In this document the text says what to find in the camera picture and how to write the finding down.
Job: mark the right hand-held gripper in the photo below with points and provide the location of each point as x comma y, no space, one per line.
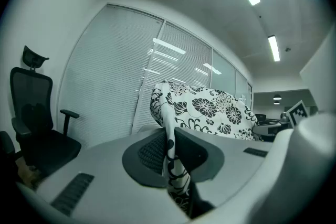
298,114

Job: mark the black mesh office chair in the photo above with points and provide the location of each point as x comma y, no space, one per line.
31,102
6,144

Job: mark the black white floral round cushion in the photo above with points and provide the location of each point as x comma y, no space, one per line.
210,110

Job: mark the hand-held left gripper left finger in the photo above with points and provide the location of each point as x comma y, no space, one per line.
147,160

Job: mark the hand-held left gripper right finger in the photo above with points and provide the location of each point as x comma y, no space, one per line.
199,160

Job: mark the glass partition panel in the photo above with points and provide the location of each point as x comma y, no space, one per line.
223,73

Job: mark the white window blind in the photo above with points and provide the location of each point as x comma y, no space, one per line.
105,73
181,60

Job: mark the short ceiling light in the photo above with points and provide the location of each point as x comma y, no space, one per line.
273,48

